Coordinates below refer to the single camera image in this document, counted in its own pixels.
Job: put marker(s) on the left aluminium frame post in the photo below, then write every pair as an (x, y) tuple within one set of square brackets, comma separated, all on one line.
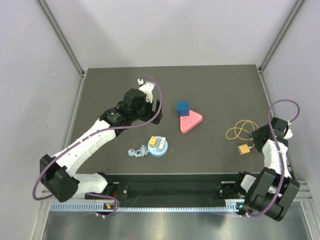
[(43, 5)]

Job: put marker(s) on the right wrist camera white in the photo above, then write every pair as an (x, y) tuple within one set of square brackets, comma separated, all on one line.
[(288, 133)]

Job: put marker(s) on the pink triangular power strip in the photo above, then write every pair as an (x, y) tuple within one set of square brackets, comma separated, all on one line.
[(189, 122)]

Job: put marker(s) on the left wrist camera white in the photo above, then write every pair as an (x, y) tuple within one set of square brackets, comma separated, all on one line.
[(146, 87)]

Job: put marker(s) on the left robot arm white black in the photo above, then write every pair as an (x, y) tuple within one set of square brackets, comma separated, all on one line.
[(58, 173)]

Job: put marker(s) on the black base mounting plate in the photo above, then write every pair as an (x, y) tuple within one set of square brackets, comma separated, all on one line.
[(216, 185)]

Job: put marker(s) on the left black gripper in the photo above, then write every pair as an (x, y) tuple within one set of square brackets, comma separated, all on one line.
[(151, 113)]

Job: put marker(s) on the yellow plug adapter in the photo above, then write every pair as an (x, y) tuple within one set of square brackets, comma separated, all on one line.
[(153, 142)]

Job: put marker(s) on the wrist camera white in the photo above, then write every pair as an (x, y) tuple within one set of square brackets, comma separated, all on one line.
[(146, 87), (288, 133)]

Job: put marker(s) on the aluminium frame post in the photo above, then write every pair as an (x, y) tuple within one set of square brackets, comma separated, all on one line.
[(43, 5), (298, 4)]

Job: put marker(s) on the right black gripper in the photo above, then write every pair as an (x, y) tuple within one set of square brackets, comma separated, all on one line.
[(256, 134)]

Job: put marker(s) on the white square charger plug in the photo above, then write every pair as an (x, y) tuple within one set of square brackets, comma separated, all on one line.
[(161, 143)]

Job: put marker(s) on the blue cube plug adapter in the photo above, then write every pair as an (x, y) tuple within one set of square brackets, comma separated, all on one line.
[(183, 108)]

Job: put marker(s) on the light blue round socket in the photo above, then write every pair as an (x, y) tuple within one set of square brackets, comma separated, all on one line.
[(157, 146)]

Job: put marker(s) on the right aluminium frame post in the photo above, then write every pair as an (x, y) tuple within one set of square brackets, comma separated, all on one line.
[(298, 4)]

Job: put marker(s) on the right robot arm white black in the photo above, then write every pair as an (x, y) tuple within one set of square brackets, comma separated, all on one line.
[(272, 142)]

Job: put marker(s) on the yellow charger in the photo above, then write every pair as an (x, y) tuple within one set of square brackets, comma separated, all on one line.
[(244, 149)]

